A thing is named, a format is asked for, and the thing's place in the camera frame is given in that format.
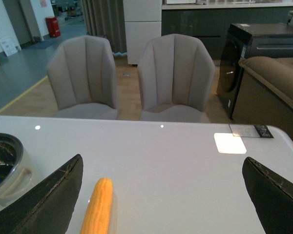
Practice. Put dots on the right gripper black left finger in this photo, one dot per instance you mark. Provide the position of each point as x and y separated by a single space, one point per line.
48 207

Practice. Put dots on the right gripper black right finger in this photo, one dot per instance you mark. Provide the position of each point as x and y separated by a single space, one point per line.
271 195

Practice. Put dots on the yellow corn cob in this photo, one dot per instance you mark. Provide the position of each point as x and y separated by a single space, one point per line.
97 216

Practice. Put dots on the white electric cooking pot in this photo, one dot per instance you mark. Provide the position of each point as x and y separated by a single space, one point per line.
18 173

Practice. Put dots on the table corner sticker label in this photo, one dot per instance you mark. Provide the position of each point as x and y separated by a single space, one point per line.
245 130

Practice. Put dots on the brown sofa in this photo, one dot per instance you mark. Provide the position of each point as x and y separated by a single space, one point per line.
266 93

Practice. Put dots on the left beige upholstered chair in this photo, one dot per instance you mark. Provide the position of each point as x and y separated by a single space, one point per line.
83 78

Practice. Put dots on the beige upholstered chair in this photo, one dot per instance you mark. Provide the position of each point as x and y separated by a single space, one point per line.
175 76
83 78

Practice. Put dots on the right beige upholstered chair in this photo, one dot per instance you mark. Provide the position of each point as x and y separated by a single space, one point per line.
175 76

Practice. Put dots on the white floor sign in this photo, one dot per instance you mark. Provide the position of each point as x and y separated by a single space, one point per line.
9 47

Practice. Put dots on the red fire extinguisher box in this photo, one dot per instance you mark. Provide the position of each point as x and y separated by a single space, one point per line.
53 27

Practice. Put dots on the dark grey kitchen counter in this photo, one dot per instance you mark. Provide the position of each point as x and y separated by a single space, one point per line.
210 22

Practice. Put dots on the grey ribbed curtain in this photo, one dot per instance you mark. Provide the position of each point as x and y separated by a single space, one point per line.
105 18

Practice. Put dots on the white refrigerator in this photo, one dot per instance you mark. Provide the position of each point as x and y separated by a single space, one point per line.
143 22

